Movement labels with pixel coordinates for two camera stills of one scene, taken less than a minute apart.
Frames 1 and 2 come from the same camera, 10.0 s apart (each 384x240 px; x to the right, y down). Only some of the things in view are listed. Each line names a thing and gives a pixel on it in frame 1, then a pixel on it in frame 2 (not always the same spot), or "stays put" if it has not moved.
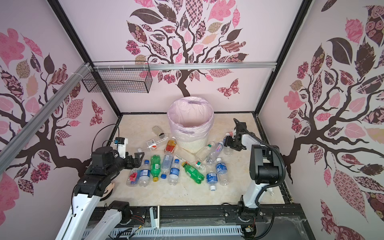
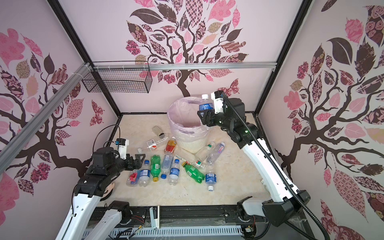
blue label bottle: (222, 170) → (206, 103)
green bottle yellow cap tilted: (193, 173) stays put
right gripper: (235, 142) → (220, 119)
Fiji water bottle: (132, 177) stays put
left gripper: (138, 161) stays put
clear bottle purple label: (213, 156) stays put
